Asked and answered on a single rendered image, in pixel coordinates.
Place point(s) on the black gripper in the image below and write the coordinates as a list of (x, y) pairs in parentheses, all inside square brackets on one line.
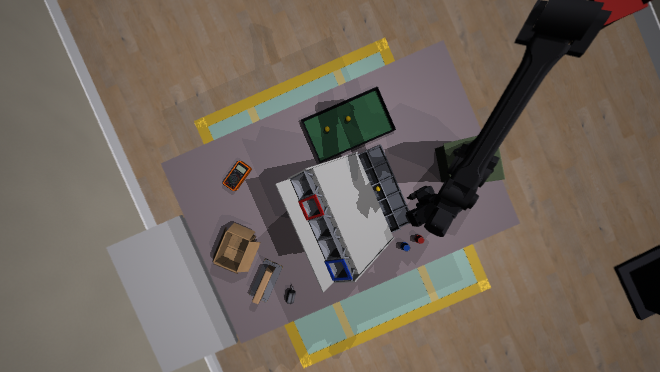
[(425, 190)]

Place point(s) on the blue square band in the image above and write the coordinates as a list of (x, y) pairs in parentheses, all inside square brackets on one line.
[(345, 267)]

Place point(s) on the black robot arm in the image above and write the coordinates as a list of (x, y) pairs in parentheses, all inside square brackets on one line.
[(576, 20)]

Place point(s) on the orange digital multimeter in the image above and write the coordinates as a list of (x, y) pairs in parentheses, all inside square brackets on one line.
[(237, 175)]

